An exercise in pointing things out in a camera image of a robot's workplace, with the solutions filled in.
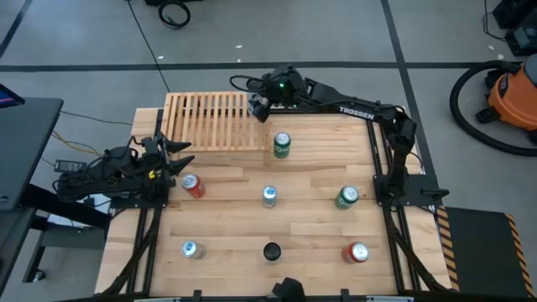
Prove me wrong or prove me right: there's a green Sprite can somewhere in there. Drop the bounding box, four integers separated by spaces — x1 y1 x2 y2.
334 185 361 211
272 131 292 159

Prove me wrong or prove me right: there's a coiled black cable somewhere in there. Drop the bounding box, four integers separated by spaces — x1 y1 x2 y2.
157 0 192 30

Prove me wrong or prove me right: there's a yellow floor cable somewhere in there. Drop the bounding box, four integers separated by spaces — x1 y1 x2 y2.
50 130 102 157

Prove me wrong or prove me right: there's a dark computer screen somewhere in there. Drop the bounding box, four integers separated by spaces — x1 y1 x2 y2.
0 82 25 109

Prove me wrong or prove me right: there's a silver Celsius Arctic Vibe can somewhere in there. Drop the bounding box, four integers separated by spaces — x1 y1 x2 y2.
263 242 283 263

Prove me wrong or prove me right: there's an orange shop vacuum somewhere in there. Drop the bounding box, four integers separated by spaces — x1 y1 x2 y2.
449 60 537 159
476 53 537 143

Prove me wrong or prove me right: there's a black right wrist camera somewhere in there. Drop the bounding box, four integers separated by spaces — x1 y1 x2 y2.
268 70 302 106

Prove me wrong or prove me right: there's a black mat with striped edges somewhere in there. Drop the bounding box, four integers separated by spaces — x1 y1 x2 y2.
435 205 537 299

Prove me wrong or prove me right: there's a black equipment case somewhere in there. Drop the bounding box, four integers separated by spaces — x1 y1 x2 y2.
493 0 537 58

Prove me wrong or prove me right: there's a black power adapter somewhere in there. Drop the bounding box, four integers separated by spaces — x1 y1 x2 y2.
53 158 88 174

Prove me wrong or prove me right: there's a wooden slatted shelf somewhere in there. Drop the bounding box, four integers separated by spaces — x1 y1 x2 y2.
161 91 269 153

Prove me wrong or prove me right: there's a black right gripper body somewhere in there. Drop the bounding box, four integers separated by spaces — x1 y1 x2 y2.
247 65 310 111

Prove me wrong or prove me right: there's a black desk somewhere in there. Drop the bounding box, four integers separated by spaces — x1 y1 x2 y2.
0 96 112 294

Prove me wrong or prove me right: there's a long black floor cable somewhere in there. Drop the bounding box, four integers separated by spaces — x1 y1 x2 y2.
126 0 170 93

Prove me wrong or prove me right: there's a silver light-blue Red Bull can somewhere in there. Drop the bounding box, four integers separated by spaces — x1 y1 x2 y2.
180 240 207 260

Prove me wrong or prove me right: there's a black aluminium table frame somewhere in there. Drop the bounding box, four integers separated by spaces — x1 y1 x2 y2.
100 107 452 302

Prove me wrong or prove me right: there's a red Fanta can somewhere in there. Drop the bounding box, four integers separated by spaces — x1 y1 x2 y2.
341 241 371 265
180 173 207 200

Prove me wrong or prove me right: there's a blue silver Red Bull can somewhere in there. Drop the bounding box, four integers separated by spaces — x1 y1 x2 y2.
261 185 279 210

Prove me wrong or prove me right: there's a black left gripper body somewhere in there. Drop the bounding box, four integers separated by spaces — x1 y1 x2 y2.
133 133 176 192

